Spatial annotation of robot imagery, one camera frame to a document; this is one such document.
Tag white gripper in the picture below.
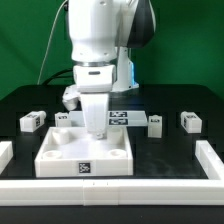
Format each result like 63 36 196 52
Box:
80 93 109 139

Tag white marker plate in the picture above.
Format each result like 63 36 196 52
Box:
69 111 147 127

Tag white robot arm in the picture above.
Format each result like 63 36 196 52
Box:
63 0 156 138

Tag white square tabletop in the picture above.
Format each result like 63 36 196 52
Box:
34 127 133 177

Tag white U-shaped fence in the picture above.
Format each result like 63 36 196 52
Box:
0 140 224 206

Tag white cable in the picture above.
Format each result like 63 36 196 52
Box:
37 0 69 86

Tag black cables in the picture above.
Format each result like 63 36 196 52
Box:
42 67 76 86

